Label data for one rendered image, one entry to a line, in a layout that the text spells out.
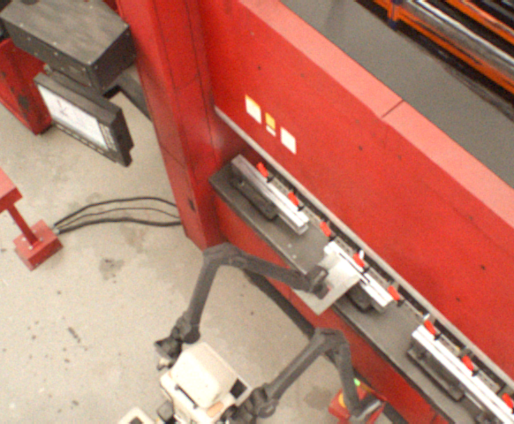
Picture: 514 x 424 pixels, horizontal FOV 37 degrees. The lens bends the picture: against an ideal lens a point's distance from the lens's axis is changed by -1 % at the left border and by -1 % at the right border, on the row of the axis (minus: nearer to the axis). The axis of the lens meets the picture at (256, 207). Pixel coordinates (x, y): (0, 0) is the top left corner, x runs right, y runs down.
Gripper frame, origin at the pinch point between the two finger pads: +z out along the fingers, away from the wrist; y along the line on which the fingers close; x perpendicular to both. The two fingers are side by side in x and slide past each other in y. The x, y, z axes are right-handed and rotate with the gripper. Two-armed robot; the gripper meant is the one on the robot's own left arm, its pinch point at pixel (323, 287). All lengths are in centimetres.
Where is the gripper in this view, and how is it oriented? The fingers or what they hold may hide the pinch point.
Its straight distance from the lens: 352.4
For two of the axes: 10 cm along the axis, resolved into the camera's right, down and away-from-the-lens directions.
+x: -6.1, 7.6, 2.0
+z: 4.3, 1.1, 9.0
